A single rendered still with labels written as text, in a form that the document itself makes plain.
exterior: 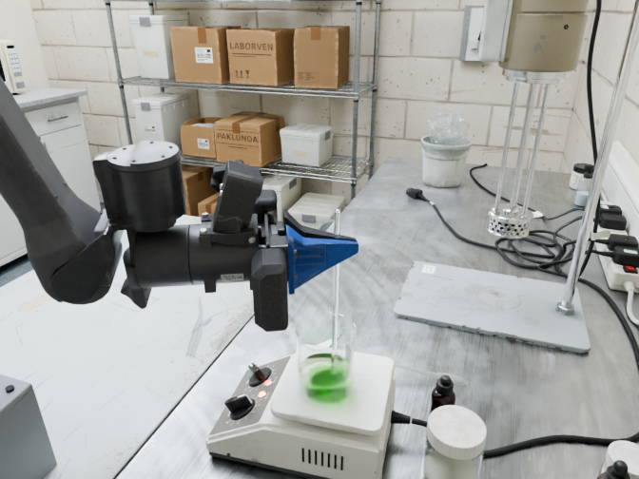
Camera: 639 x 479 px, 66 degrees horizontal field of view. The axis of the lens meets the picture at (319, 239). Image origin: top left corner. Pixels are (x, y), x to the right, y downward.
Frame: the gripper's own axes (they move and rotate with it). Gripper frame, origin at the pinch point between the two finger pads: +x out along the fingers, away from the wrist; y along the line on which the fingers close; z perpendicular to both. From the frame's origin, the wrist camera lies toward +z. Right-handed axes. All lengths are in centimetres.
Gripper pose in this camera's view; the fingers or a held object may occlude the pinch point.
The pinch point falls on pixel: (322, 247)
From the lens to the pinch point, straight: 47.7
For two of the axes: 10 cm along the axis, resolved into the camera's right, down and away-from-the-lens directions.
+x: 9.9, -0.5, 1.1
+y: -1.2, -4.2, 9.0
